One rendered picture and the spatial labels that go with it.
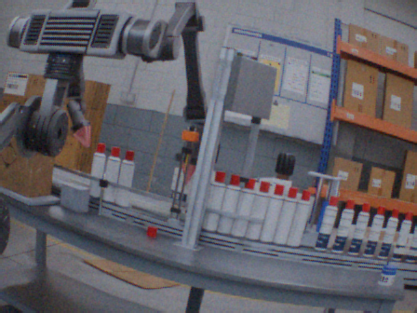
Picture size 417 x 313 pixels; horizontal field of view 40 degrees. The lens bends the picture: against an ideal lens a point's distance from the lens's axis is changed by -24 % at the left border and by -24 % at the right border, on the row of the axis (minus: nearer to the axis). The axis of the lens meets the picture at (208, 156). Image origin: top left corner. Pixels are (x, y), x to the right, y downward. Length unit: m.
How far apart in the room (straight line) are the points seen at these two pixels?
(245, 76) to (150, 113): 4.78
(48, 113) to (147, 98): 5.20
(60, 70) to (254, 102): 0.77
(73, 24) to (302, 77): 4.96
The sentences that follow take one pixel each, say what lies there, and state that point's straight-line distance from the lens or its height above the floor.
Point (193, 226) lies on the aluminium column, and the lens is 2.35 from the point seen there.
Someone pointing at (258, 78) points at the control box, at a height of 1.41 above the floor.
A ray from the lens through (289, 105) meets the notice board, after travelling 6.71.
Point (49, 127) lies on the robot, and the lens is 1.91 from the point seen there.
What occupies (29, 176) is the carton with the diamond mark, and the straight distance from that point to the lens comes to 2.36.
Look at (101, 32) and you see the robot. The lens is 1.88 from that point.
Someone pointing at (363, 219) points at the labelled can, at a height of 1.02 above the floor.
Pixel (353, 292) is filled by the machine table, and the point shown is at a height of 0.83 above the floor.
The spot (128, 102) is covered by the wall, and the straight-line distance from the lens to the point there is 7.12.
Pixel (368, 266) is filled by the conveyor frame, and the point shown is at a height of 0.85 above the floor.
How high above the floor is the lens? 1.26
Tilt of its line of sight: 3 degrees down
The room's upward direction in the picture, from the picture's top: 12 degrees clockwise
